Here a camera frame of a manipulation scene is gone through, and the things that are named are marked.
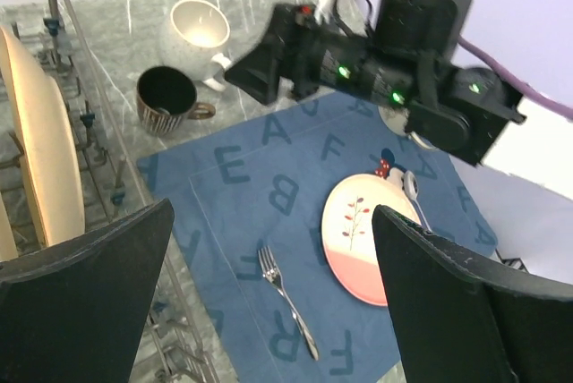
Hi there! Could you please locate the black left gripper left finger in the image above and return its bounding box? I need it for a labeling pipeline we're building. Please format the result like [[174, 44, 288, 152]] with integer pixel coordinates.
[[1, 199, 175, 382]]

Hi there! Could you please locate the white strawberry pattern plate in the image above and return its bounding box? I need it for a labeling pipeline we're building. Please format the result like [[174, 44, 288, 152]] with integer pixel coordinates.
[[0, 198, 19, 261]]

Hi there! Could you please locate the white ceramic mug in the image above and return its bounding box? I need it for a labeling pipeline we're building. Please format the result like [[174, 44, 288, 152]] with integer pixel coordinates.
[[158, 0, 231, 92]]

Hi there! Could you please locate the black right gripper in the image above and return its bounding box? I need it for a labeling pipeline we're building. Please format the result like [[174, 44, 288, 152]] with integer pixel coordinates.
[[223, 3, 381, 106]]

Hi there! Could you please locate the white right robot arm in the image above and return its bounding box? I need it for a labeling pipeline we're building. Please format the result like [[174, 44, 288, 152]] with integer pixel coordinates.
[[224, 0, 572, 197]]

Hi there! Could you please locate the blue letter pattern cloth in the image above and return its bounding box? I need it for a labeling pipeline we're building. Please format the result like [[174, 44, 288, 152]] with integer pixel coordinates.
[[137, 93, 497, 382]]

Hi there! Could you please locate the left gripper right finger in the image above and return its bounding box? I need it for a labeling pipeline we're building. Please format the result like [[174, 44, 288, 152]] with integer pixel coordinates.
[[372, 205, 572, 382]]

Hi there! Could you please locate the beige plate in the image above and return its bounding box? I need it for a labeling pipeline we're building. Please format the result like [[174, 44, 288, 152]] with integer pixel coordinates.
[[1, 28, 86, 247]]

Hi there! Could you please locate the silver fork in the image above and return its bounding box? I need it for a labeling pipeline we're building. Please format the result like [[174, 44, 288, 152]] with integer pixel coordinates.
[[258, 245, 320, 361]]

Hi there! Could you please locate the dark brown metal cup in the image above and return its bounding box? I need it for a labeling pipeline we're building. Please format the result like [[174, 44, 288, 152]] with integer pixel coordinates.
[[136, 65, 216, 137]]

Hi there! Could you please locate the pink and cream plate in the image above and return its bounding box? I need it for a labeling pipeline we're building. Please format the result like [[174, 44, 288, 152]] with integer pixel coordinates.
[[321, 174, 420, 307]]

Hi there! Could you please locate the floral mug green inside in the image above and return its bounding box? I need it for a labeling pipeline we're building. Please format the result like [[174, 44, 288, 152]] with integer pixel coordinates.
[[378, 106, 436, 150]]

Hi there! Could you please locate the silver spoon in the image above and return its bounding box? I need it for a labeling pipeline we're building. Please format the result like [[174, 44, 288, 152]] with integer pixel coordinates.
[[373, 148, 433, 234]]

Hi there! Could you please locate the metal wire dish rack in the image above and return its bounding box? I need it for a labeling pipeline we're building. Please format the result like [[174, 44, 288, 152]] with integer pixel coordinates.
[[1, 0, 236, 382]]

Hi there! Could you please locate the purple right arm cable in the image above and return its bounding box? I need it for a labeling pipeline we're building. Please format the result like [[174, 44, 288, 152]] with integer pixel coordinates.
[[424, 0, 573, 123]]

